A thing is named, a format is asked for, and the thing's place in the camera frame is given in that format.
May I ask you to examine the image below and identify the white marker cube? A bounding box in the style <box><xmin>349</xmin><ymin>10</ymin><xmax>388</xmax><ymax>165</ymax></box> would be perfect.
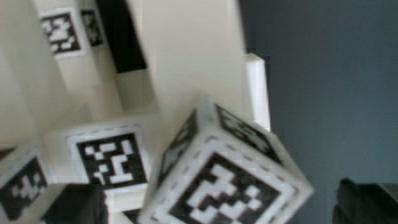
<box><xmin>45</xmin><ymin>114</ymin><xmax>159</xmax><ymax>192</ymax></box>
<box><xmin>139</xmin><ymin>98</ymin><xmax>313</xmax><ymax>224</ymax></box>

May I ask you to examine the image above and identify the white chair back frame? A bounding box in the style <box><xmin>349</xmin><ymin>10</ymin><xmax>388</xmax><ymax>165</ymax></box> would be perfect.
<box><xmin>0</xmin><ymin>0</ymin><xmax>274</xmax><ymax>224</ymax></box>

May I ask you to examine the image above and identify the white chair leg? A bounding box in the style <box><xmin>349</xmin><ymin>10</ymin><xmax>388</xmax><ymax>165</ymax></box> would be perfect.
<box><xmin>0</xmin><ymin>144</ymin><xmax>52</xmax><ymax>224</ymax></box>

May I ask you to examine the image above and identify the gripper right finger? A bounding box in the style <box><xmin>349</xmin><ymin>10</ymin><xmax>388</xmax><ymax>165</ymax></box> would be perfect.
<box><xmin>333</xmin><ymin>178</ymin><xmax>398</xmax><ymax>224</ymax></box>

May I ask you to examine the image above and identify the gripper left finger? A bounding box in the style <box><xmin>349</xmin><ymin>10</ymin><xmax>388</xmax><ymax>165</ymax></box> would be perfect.
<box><xmin>17</xmin><ymin>182</ymin><xmax>111</xmax><ymax>224</ymax></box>

